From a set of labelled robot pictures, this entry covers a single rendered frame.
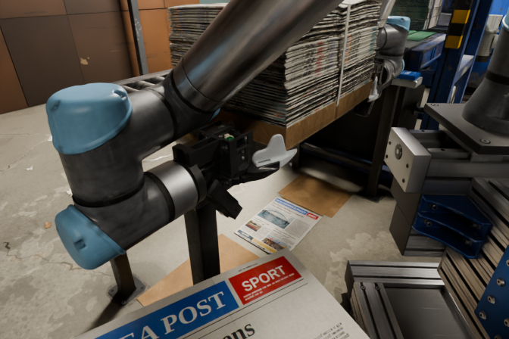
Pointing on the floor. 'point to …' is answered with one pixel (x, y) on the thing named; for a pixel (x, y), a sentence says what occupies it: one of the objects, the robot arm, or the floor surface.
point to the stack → (242, 308)
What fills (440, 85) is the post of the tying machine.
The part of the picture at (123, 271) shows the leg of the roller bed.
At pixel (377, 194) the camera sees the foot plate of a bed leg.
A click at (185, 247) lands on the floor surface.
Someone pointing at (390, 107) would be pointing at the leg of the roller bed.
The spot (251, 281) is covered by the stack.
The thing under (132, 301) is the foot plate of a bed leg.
